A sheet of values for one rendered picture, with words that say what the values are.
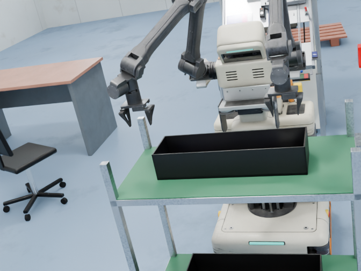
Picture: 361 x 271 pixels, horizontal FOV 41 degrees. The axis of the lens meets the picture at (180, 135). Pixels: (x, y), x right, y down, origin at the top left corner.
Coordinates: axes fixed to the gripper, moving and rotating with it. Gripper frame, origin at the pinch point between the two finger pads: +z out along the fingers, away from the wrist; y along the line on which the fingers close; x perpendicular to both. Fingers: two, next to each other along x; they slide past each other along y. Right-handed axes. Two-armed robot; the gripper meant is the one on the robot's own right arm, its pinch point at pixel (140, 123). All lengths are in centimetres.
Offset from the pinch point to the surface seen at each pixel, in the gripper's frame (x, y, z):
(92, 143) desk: 215, -156, 106
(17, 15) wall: 885, -663, 55
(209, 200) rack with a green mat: -22.2, 29.3, 22.4
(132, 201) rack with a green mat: -22.7, -0.1, 21.4
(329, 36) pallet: 507, 62, 108
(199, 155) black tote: -8.9, 24.5, 11.0
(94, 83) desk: 252, -156, 57
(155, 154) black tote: -8.9, 7.2, 9.5
